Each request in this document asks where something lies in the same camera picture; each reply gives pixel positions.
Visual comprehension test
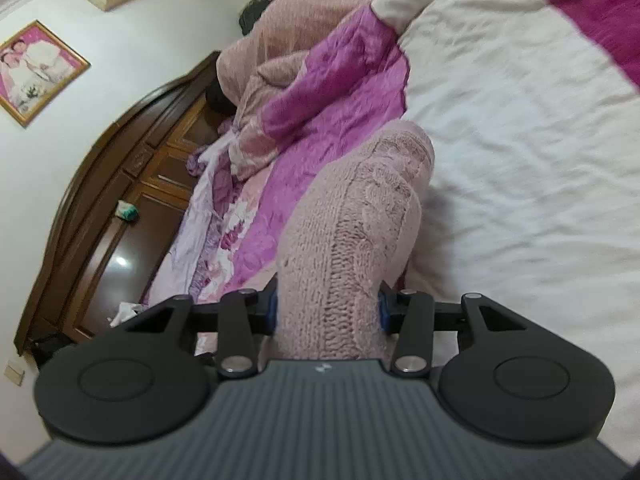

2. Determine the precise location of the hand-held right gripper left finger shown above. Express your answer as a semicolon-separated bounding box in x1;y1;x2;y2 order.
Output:
120;280;281;379

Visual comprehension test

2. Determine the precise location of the pink knit cardigan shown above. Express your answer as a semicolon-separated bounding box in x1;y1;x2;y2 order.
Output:
272;120;436;362

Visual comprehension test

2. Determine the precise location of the framed wall photo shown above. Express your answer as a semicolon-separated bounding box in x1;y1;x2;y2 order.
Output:
0;20;92;129

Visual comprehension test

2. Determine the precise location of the pink duvet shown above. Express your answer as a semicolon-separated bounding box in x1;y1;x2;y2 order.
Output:
217;0;483;182

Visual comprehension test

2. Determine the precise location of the purple patchwork quilt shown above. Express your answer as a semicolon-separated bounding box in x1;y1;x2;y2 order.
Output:
140;0;640;456

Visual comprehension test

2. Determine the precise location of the lilac ruffled pillow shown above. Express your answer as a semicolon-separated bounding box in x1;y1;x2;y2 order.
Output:
167;130;247;307

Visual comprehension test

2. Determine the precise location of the black bag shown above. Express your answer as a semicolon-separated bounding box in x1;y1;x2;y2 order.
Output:
29;332;76;372

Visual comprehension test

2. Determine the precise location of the white tissue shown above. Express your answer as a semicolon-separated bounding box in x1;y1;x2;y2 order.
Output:
107;301;147;328

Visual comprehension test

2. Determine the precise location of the dark cloth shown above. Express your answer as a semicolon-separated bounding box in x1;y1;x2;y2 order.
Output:
238;0;282;37

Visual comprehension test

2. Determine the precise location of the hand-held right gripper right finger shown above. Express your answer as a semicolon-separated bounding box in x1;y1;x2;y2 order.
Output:
376;287;529;379

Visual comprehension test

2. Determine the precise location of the carved wooden headboard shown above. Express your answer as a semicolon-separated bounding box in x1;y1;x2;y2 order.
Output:
15;50;237;361

